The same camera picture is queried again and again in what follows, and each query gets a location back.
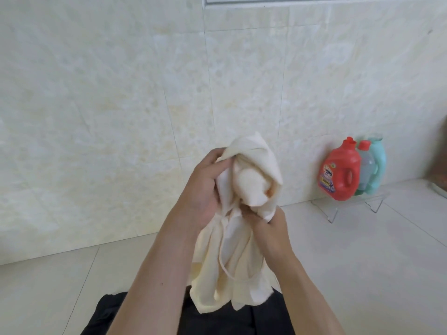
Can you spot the person's right hand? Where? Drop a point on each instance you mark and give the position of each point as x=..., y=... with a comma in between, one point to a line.
x=270, y=238

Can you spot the person's left hand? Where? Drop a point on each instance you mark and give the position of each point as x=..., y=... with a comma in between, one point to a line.
x=199, y=195

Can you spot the person's right fingers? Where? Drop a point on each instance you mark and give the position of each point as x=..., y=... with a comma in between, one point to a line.
x=255, y=215

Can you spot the person's left thumb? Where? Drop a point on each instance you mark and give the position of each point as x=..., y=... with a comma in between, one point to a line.
x=220, y=168

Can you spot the cream cloth garment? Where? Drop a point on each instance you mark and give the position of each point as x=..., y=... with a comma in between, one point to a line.
x=241, y=261

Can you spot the person's left forearm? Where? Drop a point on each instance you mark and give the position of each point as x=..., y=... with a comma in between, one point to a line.
x=157, y=279

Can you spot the person's right forearm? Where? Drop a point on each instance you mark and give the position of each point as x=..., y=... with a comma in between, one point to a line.
x=303, y=296

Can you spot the red detergent bottle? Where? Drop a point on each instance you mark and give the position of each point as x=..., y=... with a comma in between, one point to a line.
x=340, y=174

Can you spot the person's black trousers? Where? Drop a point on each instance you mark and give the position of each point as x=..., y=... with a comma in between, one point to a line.
x=216, y=320

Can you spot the clear acrylic bottle rack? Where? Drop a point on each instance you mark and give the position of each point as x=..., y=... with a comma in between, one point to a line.
x=373, y=200

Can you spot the clear bottle with red cap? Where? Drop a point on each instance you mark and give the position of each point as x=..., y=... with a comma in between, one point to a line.
x=366, y=167

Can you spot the teal plastic bottle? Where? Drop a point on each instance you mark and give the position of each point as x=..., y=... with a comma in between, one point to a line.
x=380, y=160

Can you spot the brown container with white base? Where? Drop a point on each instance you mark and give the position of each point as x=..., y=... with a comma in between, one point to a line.
x=440, y=160

